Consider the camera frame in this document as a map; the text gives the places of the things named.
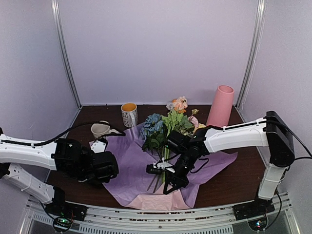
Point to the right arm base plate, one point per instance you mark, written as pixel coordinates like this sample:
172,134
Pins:
254,208

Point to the aluminium front rail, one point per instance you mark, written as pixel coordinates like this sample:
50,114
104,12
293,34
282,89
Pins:
210,220

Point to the pink wrapping paper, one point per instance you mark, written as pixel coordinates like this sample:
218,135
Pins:
159,202

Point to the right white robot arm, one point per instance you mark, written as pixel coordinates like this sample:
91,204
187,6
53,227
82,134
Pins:
269,131

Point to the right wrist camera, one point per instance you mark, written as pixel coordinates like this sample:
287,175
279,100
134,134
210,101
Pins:
177,142

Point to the pink cylindrical vase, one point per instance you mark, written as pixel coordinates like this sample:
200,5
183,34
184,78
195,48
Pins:
221,108

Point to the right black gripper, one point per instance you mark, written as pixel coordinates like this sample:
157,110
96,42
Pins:
178,182

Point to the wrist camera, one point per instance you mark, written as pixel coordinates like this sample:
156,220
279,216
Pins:
105,167
177,142

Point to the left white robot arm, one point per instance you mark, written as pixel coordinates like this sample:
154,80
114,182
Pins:
14,153

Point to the mug with yellow interior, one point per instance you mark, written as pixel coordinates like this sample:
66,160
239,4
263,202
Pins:
129,114

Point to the left aluminium frame post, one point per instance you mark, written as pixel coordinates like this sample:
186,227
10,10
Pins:
64,54

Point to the purple tissue paper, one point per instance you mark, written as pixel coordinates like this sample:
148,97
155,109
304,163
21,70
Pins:
133,180

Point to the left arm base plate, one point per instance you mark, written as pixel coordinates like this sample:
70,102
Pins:
67,210

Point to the pink and yellow roses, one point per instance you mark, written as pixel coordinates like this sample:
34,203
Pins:
194,121

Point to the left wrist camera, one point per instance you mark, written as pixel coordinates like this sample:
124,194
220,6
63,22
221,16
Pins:
105,167

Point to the fuzzy green orange flower stem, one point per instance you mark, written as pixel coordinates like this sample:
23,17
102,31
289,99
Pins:
176,120

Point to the white floral mug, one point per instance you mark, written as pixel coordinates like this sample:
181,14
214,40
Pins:
103,129

